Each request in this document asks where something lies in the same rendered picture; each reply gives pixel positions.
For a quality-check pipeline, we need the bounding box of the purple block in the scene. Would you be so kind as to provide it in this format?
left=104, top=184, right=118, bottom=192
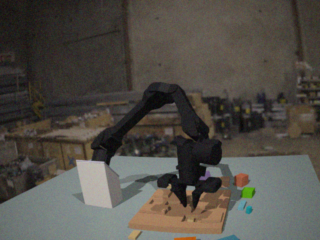
left=198, top=170, right=211, bottom=181

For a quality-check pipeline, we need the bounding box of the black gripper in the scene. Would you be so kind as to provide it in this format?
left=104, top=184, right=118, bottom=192
left=157, top=161, right=222, bottom=209

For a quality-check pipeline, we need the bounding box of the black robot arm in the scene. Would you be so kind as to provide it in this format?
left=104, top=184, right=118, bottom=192
left=90, top=82, right=222, bottom=166

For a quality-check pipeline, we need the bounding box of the tan wooden puzzle board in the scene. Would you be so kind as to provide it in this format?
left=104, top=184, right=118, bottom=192
left=128, top=189, right=231, bottom=234

